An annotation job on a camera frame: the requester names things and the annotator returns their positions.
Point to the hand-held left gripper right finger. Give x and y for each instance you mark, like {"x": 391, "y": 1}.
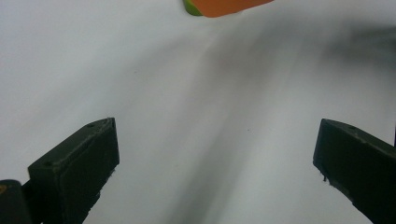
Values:
{"x": 361, "y": 168}

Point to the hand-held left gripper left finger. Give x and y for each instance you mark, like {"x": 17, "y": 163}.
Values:
{"x": 71, "y": 174}

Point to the orange phone case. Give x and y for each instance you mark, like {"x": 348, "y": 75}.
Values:
{"x": 227, "y": 6}

